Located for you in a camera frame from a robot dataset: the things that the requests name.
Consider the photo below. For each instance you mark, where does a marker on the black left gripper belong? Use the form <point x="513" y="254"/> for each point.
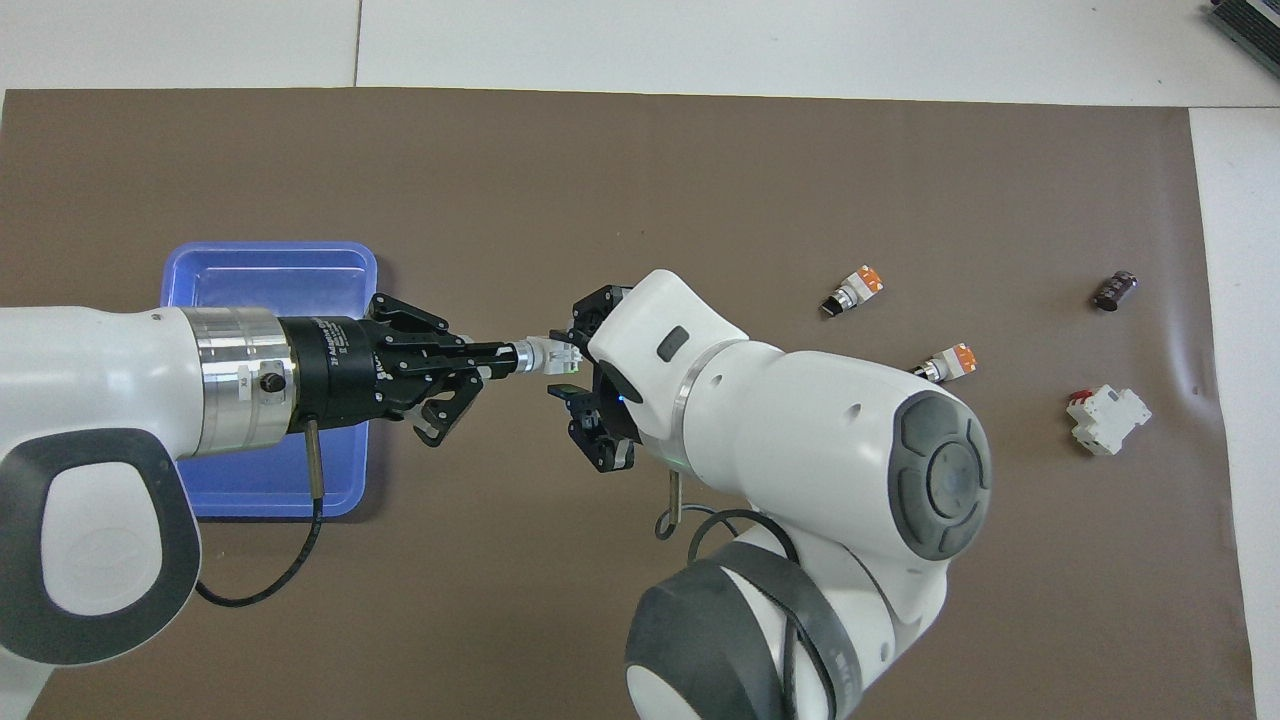
<point x="335" y="375"/>

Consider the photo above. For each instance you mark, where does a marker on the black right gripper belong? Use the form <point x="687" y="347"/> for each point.
<point x="615" y="395"/>

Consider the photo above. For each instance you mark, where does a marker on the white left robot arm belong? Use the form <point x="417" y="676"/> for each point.
<point x="110" y="420"/>

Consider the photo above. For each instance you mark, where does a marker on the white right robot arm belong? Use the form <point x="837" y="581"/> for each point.
<point x="800" y="440"/>

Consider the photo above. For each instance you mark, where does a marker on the brown table mat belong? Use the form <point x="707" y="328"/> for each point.
<point x="620" y="180"/>

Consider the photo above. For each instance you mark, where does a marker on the blue plastic tray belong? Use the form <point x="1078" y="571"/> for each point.
<point x="270" y="275"/>

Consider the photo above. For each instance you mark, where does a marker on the white circuit breaker red lever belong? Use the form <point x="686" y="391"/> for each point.
<point x="1105" y="418"/>

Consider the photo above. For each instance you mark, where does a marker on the small dark cylindrical capacitor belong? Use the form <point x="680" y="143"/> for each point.
<point x="1115" y="290"/>

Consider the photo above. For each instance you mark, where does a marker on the grey ribbed metal device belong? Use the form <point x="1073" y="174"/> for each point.
<point x="1250" y="25"/>

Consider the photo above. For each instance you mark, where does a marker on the white selector switch orange block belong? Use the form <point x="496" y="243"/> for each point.
<point x="856" y="290"/>
<point x="950" y="363"/>

